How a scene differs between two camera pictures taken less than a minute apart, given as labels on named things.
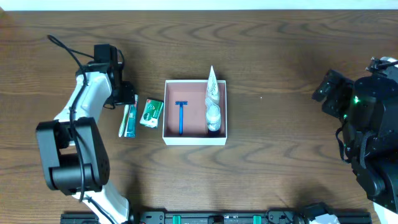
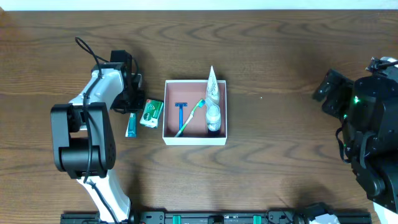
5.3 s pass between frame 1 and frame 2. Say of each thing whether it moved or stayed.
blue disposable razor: stayed
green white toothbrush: moved
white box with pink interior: stayed
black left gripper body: moved
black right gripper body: stayed
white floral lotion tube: stayed
